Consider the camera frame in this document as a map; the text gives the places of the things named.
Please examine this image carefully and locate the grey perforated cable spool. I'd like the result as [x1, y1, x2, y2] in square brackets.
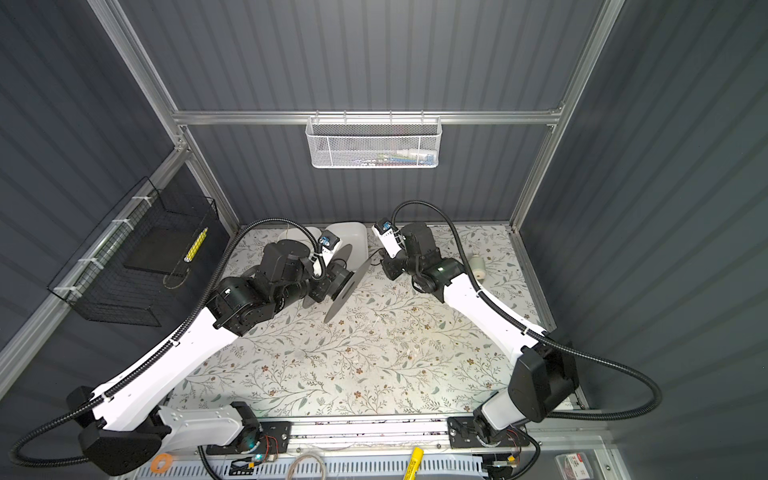
[301, 244, 372, 323]

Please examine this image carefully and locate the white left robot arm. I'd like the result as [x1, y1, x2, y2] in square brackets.
[9, 222, 352, 476]

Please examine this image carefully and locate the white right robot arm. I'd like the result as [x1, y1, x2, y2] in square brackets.
[372, 217, 663, 443]

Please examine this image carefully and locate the white plastic bin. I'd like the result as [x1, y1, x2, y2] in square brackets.
[326, 222, 369, 271]

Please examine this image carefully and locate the yellow marker in basket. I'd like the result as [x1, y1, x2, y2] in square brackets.
[183, 227, 208, 263]

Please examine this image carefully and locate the black pad in basket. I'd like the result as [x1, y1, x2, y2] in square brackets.
[123, 227, 194, 275]

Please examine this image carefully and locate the yellow marker front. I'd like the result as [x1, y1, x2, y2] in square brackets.
[403, 447, 424, 480]

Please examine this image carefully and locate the orange tape roll front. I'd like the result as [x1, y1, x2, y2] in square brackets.
[149, 453, 174, 475]

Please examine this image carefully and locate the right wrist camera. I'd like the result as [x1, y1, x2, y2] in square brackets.
[372, 218, 402, 258]

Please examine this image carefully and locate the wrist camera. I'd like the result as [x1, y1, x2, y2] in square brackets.
[318, 229, 342, 265]
[372, 218, 402, 258]

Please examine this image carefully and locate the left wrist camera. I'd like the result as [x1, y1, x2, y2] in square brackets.
[318, 229, 342, 265]

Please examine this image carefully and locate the white bin with yellow cable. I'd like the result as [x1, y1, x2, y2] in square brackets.
[278, 226, 321, 241]

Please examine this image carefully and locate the white wire mesh basket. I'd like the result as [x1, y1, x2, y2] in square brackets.
[305, 116, 443, 169]

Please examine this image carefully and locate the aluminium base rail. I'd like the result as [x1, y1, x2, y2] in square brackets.
[260, 413, 612, 457]

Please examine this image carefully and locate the black wire wall basket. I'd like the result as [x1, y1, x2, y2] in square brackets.
[48, 178, 218, 327]

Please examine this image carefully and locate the beige cable loop front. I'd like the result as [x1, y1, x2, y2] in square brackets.
[286, 452, 328, 480]

